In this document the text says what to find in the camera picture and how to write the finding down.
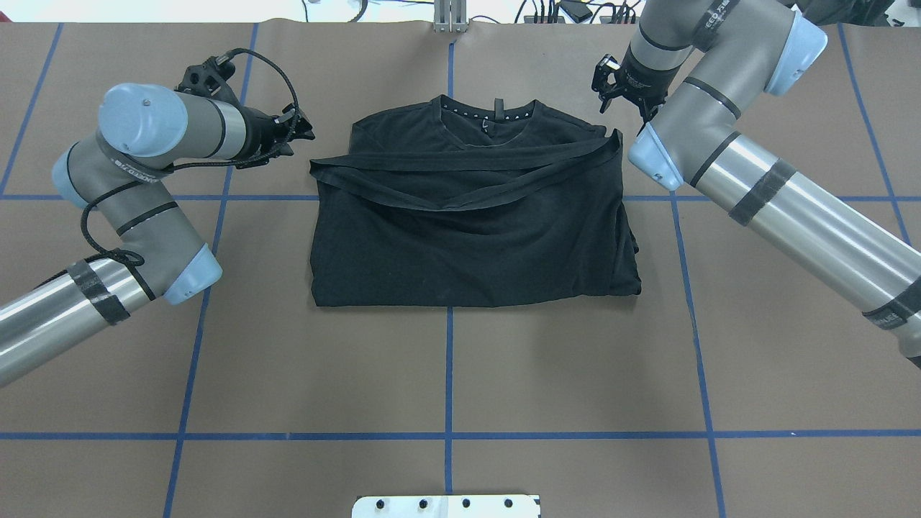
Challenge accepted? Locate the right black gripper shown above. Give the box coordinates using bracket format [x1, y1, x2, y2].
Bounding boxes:
[591, 55, 673, 122]

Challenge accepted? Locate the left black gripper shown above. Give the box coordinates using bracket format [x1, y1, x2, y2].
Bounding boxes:
[176, 61, 316, 166]

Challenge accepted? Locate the black graphic t-shirt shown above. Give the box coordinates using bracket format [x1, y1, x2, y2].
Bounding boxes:
[309, 95, 642, 307]

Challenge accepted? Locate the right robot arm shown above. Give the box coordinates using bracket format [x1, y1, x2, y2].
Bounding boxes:
[591, 1, 920, 365]

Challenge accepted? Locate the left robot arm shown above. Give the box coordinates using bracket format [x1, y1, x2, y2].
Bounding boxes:
[1, 48, 314, 386]

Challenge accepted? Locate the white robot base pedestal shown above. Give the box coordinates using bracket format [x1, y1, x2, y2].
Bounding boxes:
[351, 494, 543, 517]

